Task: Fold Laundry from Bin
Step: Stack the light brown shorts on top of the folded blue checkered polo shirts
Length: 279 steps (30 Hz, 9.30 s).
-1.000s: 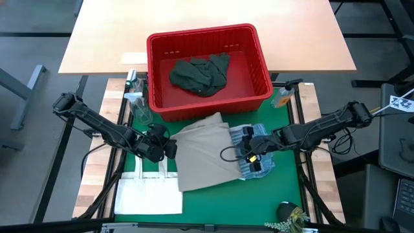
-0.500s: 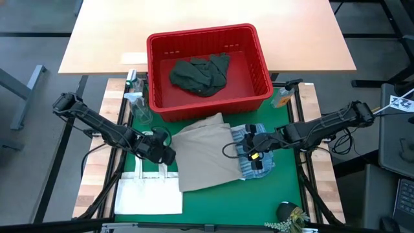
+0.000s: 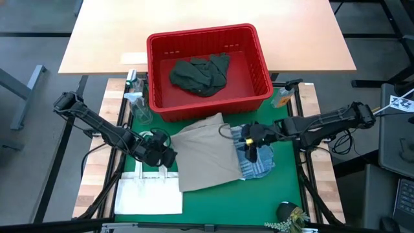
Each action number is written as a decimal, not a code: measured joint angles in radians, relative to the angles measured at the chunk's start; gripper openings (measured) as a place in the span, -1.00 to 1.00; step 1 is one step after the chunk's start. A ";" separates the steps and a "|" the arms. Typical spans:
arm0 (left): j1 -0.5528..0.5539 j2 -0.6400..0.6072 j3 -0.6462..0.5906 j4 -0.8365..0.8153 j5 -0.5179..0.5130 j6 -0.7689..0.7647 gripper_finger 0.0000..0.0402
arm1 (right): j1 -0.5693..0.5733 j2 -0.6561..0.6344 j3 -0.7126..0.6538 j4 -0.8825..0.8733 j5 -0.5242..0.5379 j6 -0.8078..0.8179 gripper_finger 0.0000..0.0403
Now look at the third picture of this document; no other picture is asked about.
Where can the black keyboard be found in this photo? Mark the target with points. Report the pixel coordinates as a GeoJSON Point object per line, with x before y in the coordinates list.
{"type": "Point", "coordinates": [404, 204]}

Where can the white desk grommet plate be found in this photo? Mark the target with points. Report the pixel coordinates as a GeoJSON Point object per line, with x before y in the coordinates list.
{"type": "Point", "coordinates": [134, 58]}

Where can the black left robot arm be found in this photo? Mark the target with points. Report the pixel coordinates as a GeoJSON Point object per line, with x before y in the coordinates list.
{"type": "Point", "coordinates": [97, 124]}

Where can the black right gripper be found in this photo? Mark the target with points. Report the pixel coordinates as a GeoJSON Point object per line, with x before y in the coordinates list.
{"type": "Point", "coordinates": [260, 132]}

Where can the light wooden desk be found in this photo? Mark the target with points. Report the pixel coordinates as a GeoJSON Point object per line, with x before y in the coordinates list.
{"type": "Point", "coordinates": [210, 13]}

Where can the cream cloth pile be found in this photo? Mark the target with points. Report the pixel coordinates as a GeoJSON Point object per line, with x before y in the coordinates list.
{"type": "Point", "coordinates": [145, 197]}

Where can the succulent plant in dark pot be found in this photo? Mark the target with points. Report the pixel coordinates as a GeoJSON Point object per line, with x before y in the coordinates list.
{"type": "Point", "coordinates": [291, 215]}

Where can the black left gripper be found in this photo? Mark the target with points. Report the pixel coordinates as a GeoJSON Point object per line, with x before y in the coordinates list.
{"type": "Point", "coordinates": [150, 152]}

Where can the white fiducial marker tag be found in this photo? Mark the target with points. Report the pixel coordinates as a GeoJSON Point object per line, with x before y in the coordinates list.
{"type": "Point", "coordinates": [401, 103]}

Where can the silver metal rail plate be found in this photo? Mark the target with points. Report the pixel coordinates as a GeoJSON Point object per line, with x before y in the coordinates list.
{"type": "Point", "coordinates": [312, 230]}
{"type": "Point", "coordinates": [119, 227]}

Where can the beige garment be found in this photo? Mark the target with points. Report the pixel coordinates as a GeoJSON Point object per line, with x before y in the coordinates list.
{"type": "Point", "coordinates": [207, 155]}

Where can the orange label pump bottle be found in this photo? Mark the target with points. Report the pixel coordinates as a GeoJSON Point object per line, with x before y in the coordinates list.
{"type": "Point", "coordinates": [282, 97]}

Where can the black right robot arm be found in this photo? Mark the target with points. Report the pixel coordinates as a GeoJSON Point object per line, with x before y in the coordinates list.
{"type": "Point", "coordinates": [326, 124]}

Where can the grey metal desk leg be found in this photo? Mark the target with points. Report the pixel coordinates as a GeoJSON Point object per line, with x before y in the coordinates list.
{"type": "Point", "coordinates": [26, 94]}

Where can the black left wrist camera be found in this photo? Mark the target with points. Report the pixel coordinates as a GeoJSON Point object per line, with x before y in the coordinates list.
{"type": "Point", "coordinates": [159, 137]}

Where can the dark green garment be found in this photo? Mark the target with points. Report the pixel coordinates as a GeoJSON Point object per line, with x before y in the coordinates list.
{"type": "Point", "coordinates": [200, 76]}

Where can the clear spray bottle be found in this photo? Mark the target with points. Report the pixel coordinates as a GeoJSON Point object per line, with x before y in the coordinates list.
{"type": "Point", "coordinates": [140, 111]}

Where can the dark grey side desk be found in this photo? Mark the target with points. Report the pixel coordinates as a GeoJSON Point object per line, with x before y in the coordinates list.
{"type": "Point", "coordinates": [396, 142]}

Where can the red plastic laundry bin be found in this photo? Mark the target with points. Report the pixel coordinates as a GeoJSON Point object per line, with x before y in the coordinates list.
{"type": "Point", "coordinates": [258, 84]}

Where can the blue patterned garment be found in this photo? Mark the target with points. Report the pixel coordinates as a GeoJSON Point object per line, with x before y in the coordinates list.
{"type": "Point", "coordinates": [263, 163]}

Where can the clear bottle green cap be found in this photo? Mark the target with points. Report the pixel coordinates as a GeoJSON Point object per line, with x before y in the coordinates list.
{"type": "Point", "coordinates": [134, 81]}

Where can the black aluminium rig frame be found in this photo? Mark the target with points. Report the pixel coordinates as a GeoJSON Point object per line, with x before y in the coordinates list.
{"type": "Point", "coordinates": [242, 229]}

